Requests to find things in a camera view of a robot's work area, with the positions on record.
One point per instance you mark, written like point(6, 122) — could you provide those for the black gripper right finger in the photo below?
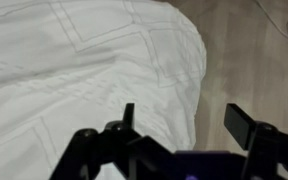
point(266, 145)

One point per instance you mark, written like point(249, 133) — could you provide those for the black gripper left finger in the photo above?
point(136, 157)

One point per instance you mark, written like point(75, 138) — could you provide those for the white duvet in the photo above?
point(72, 64)

